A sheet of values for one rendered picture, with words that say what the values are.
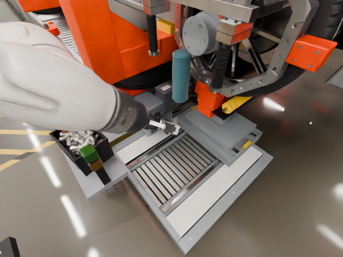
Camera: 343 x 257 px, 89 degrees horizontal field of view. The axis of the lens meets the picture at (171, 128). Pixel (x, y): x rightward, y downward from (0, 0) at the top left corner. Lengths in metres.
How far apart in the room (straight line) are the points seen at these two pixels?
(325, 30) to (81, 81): 0.68
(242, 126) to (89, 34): 1.02
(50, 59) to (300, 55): 0.63
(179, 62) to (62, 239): 1.09
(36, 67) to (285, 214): 1.29
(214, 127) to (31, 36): 1.04
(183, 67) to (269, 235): 1.00
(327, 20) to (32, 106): 0.74
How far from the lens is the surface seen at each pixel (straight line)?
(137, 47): 1.08
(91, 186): 0.76
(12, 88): 0.26
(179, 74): 0.86
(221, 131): 1.20
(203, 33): 0.66
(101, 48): 0.98
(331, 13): 0.74
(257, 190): 1.30
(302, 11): 0.67
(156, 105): 1.06
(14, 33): 0.40
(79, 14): 0.93
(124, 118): 0.33
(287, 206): 1.34
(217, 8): 0.56
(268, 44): 0.97
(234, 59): 0.92
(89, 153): 0.57
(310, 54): 0.68
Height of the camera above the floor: 1.09
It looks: 48 degrees down
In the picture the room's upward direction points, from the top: straight up
